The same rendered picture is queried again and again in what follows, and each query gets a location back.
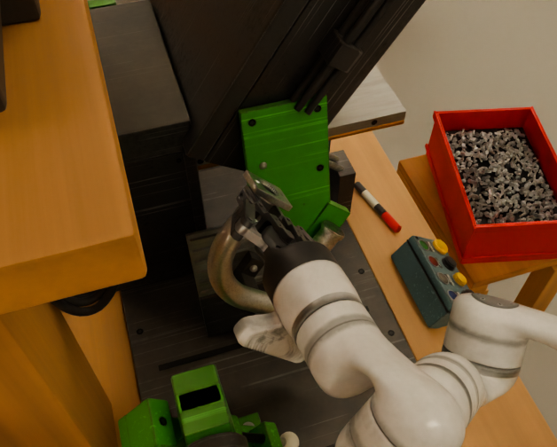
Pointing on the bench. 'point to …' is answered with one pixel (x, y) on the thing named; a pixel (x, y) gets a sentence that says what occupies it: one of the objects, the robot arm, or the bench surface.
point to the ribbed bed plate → (200, 245)
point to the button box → (427, 279)
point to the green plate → (290, 153)
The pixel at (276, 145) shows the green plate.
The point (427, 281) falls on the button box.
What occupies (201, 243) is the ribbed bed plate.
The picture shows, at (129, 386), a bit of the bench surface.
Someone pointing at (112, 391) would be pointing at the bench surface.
